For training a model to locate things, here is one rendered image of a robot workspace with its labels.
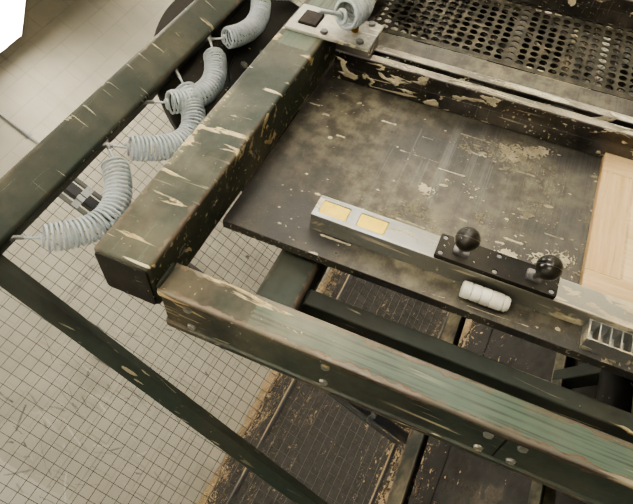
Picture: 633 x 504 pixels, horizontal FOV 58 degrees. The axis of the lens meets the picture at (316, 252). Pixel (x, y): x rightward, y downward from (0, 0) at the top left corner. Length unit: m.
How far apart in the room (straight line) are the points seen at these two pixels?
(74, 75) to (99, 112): 4.78
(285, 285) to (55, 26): 5.74
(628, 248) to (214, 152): 0.74
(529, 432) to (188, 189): 0.62
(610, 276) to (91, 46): 5.91
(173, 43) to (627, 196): 1.20
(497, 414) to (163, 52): 1.27
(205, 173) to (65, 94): 5.24
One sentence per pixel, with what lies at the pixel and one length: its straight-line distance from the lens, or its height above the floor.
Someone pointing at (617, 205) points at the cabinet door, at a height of 1.27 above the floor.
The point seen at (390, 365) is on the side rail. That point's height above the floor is 1.52.
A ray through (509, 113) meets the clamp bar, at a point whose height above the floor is 1.48.
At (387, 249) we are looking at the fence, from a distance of 0.99.
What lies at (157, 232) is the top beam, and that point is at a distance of 0.91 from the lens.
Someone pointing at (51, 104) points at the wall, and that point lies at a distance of 6.12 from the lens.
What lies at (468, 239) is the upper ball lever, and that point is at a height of 1.54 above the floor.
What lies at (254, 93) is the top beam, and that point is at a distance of 1.13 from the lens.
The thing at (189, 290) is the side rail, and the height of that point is 1.79.
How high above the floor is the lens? 1.91
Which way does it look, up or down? 15 degrees down
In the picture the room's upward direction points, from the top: 51 degrees counter-clockwise
